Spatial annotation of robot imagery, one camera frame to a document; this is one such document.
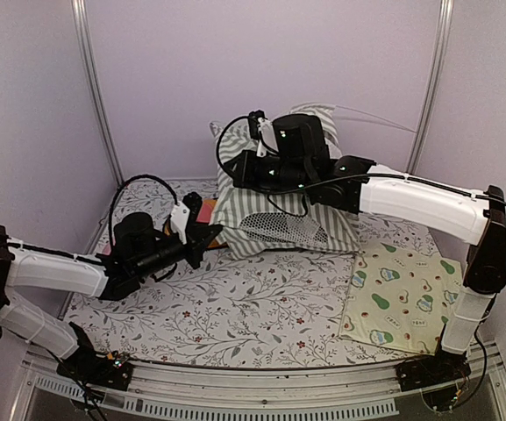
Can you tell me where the yellow double pet feeder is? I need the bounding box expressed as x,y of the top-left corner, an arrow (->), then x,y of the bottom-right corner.
162,195 -> 221,251

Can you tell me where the right aluminium frame post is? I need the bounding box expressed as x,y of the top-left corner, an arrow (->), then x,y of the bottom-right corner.
405,0 -> 454,175

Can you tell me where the pink round plate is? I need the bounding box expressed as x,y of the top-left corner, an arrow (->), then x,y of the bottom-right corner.
102,244 -> 112,255

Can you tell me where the aluminium frame post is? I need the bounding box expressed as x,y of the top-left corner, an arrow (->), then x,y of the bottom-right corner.
405,0 -> 454,175
71,0 -> 125,186

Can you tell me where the striped fabric pet tent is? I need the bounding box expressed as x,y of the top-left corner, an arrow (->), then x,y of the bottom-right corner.
210,103 -> 360,259

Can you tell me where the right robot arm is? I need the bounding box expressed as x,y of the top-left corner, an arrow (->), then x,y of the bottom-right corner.
228,111 -> 506,382

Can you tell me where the avocado print cushion mat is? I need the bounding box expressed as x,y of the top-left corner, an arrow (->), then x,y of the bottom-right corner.
339,241 -> 462,354

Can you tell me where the left aluminium frame post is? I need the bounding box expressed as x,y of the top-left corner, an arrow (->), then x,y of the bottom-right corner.
71,0 -> 125,186

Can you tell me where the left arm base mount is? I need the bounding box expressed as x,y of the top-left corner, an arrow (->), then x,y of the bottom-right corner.
56,322 -> 134,391

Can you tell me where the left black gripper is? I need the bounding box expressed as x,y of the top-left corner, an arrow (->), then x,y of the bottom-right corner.
134,223 -> 223,280

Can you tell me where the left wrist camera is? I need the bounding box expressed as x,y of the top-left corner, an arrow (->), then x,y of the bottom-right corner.
169,192 -> 203,245

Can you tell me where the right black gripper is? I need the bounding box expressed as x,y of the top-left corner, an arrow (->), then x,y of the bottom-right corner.
226,147 -> 313,195

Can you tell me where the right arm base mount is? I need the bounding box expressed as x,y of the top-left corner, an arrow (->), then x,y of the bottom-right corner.
395,346 -> 471,413

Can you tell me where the pink bowl in feeder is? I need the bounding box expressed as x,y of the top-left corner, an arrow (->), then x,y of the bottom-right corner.
196,198 -> 217,224

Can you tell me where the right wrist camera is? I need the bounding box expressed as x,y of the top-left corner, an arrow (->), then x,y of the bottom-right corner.
247,110 -> 278,157

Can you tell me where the floral table cloth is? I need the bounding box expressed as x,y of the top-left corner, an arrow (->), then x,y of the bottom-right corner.
57,177 -> 475,369

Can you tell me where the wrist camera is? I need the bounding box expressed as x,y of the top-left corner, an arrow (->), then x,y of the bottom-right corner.
169,192 -> 203,245
247,110 -> 278,157

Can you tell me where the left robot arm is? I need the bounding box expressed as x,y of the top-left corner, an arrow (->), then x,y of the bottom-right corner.
0,212 -> 222,381

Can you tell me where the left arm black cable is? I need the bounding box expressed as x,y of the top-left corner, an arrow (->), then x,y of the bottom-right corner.
107,174 -> 179,246

